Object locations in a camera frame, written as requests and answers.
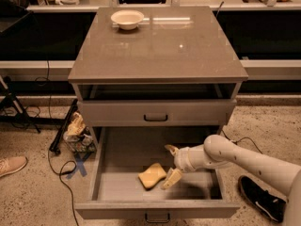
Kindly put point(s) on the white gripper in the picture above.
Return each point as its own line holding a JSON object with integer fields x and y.
{"x": 182, "y": 160}

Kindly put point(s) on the yellow sponge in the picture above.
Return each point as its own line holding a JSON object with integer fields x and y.
{"x": 152, "y": 175}

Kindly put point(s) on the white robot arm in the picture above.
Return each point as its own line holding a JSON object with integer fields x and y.
{"x": 216, "y": 151}

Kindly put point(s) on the open grey middle drawer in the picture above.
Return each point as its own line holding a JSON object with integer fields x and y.
{"x": 124, "y": 152}

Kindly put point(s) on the closed grey upper drawer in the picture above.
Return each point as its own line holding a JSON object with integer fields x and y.
{"x": 180, "y": 113}

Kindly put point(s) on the grey cabinet with counter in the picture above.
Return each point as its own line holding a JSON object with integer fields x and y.
{"x": 175, "y": 54}

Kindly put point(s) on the blue tape cross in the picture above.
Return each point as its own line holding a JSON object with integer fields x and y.
{"x": 80, "y": 159}

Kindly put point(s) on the black sneaker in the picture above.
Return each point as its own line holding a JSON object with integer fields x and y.
{"x": 270, "y": 206}

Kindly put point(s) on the black bar leaning on floor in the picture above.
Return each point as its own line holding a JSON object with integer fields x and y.
{"x": 54, "y": 147}

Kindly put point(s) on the white bowl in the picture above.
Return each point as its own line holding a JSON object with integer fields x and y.
{"x": 127, "y": 19}

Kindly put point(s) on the tan shoe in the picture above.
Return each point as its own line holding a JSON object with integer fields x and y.
{"x": 11, "y": 165}

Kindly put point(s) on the black tripod stand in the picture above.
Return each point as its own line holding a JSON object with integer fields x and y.
{"x": 20, "y": 115}

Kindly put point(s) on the black upper drawer handle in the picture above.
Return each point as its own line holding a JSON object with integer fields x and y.
{"x": 155, "y": 118}

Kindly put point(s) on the black open drawer handle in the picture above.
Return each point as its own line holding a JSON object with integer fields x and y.
{"x": 157, "y": 218}

